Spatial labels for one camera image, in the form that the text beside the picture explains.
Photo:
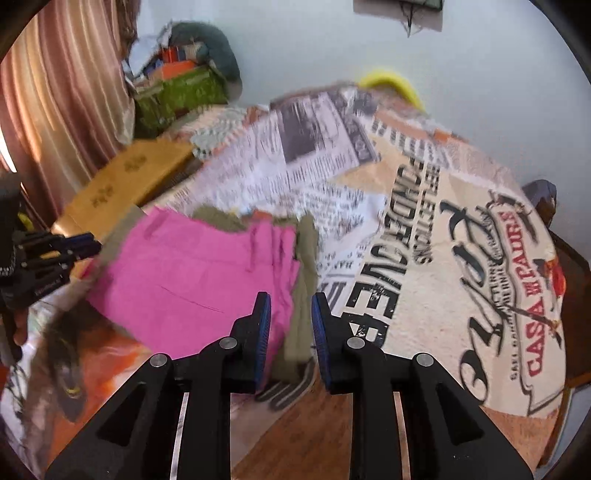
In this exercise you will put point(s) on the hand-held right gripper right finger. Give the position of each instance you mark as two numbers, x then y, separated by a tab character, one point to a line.
321	341

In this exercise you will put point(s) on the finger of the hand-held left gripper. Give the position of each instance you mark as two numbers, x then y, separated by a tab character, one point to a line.
48	277
81	244

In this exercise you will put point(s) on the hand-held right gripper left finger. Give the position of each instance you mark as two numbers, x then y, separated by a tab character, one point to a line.
261	337

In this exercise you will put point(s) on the pink pants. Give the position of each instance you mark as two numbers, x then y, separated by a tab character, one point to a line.
194	286

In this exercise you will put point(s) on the olive green pants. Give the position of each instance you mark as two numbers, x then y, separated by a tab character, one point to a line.
302	295

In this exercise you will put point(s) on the person's left hand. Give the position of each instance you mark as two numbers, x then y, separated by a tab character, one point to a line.
21	325

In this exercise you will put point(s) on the cardboard box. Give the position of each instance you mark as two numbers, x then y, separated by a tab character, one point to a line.
124	177

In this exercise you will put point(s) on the pink striped curtain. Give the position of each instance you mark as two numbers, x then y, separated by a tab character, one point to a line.
64	92

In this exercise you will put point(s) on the printed blanket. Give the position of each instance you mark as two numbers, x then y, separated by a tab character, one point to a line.
438	258

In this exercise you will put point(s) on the green patterned bag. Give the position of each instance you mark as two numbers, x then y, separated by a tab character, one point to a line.
180	94

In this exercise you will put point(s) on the orange box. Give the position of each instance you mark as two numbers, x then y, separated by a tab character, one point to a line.
175	69

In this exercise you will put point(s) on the grey pillow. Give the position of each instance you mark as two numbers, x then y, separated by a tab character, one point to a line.
221	46

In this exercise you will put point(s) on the blue grey backpack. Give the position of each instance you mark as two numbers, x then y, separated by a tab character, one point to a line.
540	198

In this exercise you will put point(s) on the yellow plastic object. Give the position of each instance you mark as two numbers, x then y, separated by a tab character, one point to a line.
392	81

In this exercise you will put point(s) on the black wall screen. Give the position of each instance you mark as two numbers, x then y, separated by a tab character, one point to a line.
397	3

